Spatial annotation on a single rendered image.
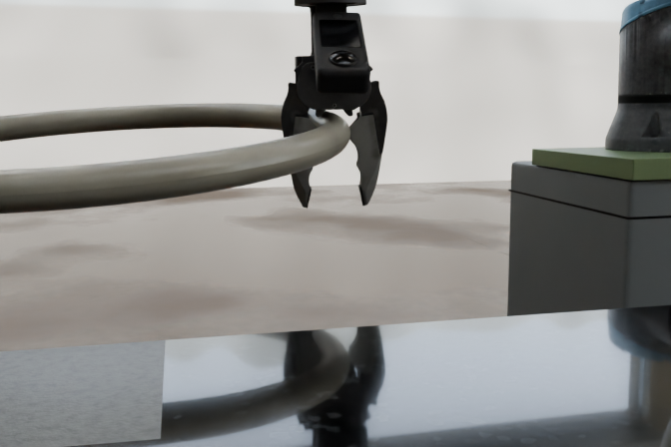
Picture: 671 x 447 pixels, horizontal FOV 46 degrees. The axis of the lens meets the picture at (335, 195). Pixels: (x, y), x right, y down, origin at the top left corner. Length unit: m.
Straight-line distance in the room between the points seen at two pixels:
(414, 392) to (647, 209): 0.95
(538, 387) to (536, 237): 1.14
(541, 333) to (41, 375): 0.30
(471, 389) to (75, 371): 0.21
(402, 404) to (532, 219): 1.19
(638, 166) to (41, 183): 0.95
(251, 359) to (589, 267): 1.01
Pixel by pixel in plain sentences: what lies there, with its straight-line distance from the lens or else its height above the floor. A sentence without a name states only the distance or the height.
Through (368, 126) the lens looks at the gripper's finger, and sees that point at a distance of 0.78.
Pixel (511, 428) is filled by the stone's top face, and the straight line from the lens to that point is 0.38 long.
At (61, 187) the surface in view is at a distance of 0.56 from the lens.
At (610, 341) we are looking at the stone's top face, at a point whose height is 0.83.
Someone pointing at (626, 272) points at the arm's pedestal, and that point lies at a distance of 1.33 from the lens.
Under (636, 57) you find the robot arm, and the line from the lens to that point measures 1.52.
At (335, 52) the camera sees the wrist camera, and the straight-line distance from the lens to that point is 0.70.
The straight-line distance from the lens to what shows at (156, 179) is 0.56.
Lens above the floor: 0.97
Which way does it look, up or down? 7 degrees down
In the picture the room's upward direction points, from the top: straight up
